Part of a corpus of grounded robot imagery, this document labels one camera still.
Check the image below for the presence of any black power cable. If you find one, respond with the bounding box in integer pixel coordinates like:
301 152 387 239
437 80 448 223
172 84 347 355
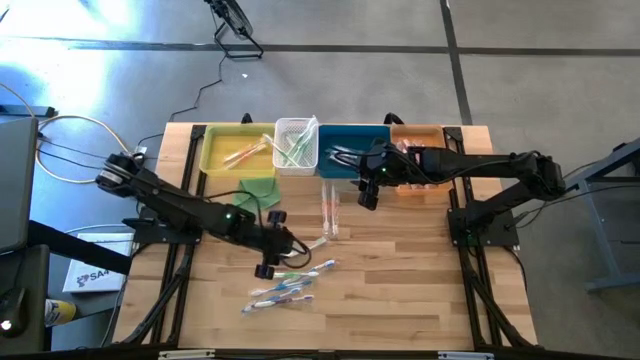
135 53 227 151

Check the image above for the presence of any yellow plastic tray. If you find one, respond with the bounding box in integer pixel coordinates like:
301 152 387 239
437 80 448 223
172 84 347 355
198 123 277 179

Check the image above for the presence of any yellow white can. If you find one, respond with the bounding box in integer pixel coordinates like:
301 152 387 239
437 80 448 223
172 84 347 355
43 298 79 329

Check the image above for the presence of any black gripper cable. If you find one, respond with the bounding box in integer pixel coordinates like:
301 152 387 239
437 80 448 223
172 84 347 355
279 238 313 270
330 148 364 169

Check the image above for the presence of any black floor fan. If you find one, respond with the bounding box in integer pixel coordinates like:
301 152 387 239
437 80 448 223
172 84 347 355
203 0 265 61

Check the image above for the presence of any black aluminium table frame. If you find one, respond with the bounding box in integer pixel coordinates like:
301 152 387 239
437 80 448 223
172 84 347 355
442 125 539 349
113 123 209 346

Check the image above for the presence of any white perforated plastic basket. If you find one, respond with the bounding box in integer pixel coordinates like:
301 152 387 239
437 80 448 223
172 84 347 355
272 117 320 177

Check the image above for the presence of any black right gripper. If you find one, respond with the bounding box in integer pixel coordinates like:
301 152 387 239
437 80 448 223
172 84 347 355
357 139 426 211

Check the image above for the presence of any orange plastic tray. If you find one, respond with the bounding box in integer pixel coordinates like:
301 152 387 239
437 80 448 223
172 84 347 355
389 124 451 197

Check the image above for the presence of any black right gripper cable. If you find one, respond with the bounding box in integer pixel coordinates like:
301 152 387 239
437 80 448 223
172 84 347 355
330 148 364 169

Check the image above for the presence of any black diagonal bar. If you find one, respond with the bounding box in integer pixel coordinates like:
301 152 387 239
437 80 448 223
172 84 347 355
27 219 135 276

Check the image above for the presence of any yellow cable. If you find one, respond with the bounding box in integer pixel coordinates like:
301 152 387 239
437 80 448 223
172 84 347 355
0 82 137 185

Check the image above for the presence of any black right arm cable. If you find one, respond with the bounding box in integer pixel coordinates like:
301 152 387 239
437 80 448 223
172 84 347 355
514 184 640 230

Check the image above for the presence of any blue plastic tray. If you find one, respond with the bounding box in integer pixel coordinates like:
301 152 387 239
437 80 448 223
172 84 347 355
317 124 394 180

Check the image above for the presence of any silver metal bracket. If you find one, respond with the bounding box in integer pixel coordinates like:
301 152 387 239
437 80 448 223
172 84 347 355
158 349 216 360
438 350 496 360

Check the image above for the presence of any grey metal table frame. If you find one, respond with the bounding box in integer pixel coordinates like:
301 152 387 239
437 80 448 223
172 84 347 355
567 137 640 295

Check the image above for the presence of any white printed box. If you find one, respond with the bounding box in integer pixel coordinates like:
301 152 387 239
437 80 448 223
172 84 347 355
61 231 136 294

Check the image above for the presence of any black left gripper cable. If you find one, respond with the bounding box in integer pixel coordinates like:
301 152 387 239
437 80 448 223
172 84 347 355
279 238 313 270

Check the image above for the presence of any green cloth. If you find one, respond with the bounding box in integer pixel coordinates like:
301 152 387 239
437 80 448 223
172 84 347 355
232 176 283 212

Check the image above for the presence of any black flat bar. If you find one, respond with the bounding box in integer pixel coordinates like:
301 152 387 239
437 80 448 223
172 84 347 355
0 104 59 119

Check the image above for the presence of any black device green light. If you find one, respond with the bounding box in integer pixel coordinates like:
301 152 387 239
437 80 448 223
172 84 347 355
0 287 30 339

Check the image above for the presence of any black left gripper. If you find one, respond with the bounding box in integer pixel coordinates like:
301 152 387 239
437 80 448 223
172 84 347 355
219 209 296 280

